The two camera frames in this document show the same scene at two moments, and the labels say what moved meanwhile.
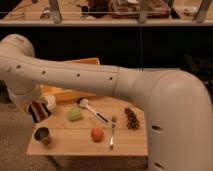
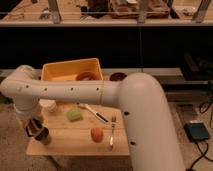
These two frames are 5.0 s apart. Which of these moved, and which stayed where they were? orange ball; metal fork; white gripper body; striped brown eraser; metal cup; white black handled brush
Moved: white gripper body; striped brown eraser
Stayed: metal fork; white black handled brush; orange ball; metal cup
